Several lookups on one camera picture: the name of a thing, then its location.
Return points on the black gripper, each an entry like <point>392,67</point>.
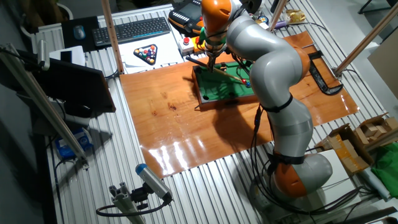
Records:
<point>215,53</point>

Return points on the black and cream pool cue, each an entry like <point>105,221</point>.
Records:
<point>199,63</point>

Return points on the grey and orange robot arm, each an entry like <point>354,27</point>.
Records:
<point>273,62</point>

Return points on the mini green felt pool table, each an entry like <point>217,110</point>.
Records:
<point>220,90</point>

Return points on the yellow emergency stop box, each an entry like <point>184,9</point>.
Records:
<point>197,46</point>

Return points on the grey box with red button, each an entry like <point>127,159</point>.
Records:
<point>186,46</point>

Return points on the white sheet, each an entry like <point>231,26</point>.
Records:
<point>168,46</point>

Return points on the orange and black teach pendant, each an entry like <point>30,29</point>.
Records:
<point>183,17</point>

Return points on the black triangle rack with balls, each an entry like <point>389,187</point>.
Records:
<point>146,54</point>

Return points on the glossy wooden board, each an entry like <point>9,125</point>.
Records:
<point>174,124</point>

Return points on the black round spool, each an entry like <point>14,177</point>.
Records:
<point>255,5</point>

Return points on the black computer keyboard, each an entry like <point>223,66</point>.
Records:
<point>130,31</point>

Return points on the golden snack wrapper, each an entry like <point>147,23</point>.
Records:
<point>295,15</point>

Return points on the black C-clamp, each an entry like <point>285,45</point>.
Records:
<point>323,84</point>

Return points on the dark flat monitor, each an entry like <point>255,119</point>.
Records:
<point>77,87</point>

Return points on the blue-grey computer mouse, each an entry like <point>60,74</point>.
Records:
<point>79,32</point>

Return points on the white box with black square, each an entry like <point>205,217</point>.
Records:
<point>74,54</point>

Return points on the black mouse pad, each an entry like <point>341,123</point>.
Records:
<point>68,43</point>

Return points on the blue package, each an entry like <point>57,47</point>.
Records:
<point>74,143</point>

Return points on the open cardboard box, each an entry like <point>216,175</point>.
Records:
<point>348,152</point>

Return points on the black chair base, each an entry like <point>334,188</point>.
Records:
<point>373,4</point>

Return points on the long aluminium stand leg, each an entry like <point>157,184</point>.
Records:
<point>46,109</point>

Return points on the cardboard box with wood blocks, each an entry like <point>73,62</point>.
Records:
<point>373,129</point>

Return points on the brown cardboard sheet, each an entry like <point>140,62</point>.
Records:
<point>385,68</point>

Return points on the pale rolled sheet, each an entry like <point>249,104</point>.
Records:
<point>373,183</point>

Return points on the green cloth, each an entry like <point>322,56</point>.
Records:
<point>387,174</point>

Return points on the wooden post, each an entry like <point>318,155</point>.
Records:
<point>278,11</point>
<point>112,37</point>
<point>373,31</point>

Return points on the silver camera with blue end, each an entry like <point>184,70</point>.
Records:
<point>152,180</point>

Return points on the aluminium profile camera mount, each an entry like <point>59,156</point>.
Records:
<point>124,202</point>

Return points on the small silver camera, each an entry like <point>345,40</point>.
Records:
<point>42,54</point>

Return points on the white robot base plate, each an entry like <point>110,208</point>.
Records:
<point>345,183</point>

